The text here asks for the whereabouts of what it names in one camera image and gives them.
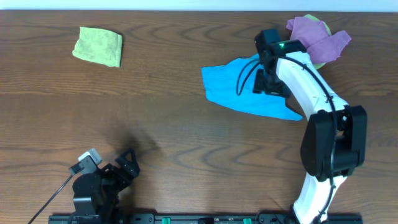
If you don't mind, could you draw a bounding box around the folded green cloth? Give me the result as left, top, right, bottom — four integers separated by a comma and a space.
72, 27, 123, 68

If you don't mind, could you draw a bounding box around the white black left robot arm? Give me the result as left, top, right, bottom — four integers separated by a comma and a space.
71, 148, 140, 223

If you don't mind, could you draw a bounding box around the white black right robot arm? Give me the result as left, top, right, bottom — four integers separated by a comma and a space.
253, 29, 368, 223

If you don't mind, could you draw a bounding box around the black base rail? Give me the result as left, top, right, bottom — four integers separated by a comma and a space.
48, 213, 363, 224

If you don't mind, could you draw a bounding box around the blue microfiber cloth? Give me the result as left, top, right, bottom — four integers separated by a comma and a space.
201, 54, 302, 121

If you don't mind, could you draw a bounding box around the green cloth under purple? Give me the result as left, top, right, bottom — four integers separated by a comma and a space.
304, 14, 331, 70

